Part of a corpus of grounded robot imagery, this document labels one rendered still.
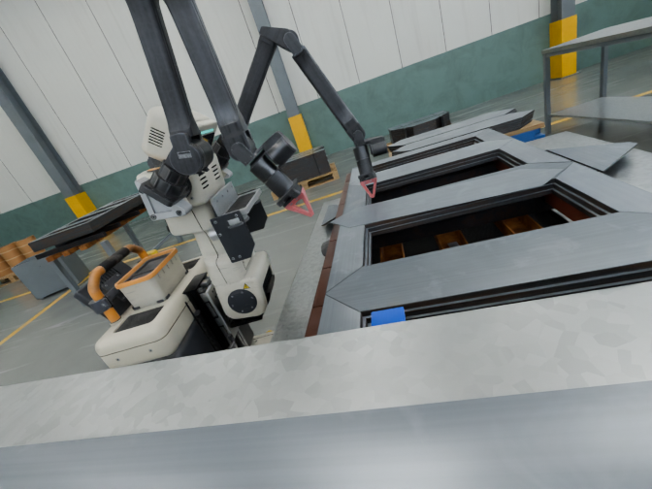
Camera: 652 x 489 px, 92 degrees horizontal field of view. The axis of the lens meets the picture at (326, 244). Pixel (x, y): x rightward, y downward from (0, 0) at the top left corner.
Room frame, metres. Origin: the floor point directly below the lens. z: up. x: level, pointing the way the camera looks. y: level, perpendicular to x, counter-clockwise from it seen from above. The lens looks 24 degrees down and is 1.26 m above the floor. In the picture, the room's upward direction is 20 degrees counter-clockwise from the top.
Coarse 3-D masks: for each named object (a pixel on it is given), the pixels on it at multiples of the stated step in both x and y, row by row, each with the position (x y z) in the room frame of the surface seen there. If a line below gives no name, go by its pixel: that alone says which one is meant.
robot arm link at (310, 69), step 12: (288, 36) 1.20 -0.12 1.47; (288, 48) 1.20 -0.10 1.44; (300, 48) 1.20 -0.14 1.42; (300, 60) 1.23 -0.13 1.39; (312, 60) 1.23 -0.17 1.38; (312, 72) 1.23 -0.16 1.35; (312, 84) 1.23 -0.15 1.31; (324, 84) 1.22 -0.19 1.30; (324, 96) 1.23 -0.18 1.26; (336, 96) 1.22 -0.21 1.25; (336, 108) 1.22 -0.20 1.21; (348, 120) 1.21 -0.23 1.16; (348, 132) 1.21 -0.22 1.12
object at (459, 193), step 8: (456, 184) 1.01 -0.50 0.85; (464, 184) 0.99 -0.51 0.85; (448, 192) 0.97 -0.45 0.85; (456, 192) 0.95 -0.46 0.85; (464, 192) 0.93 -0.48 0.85; (472, 192) 0.91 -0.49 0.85; (448, 200) 0.91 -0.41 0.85; (456, 200) 0.89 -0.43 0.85; (464, 200) 0.87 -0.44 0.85; (472, 200) 0.85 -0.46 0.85
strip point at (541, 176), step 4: (524, 172) 0.92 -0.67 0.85; (528, 172) 0.91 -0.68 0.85; (532, 172) 0.90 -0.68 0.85; (536, 172) 0.89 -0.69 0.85; (540, 172) 0.87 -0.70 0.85; (544, 172) 0.86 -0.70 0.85; (548, 172) 0.85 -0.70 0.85; (552, 172) 0.84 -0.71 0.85; (556, 172) 0.84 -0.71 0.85; (560, 172) 0.83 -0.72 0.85; (532, 176) 0.87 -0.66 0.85; (536, 176) 0.86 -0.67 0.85; (540, 176) 0.85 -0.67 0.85; (544, 176) 0.84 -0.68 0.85; (548, 176) 0.83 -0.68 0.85; (552, 176) 0.82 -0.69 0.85; (536, 180) 0.83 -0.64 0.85; (540, 180) 0.82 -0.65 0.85; (544, 180) 0.81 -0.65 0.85; (548, 180) 0.80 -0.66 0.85; (540, 184) 0.79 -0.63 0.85
